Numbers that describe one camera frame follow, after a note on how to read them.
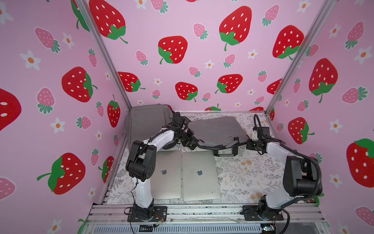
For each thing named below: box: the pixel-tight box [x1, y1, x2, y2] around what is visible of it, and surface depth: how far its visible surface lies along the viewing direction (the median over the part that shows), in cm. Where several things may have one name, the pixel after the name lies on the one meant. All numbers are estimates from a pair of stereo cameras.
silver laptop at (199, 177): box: [182, 150, 221, 202], surface depth 88 cm
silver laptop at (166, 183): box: [149, 150, 182, 199], surface depth 88 cm
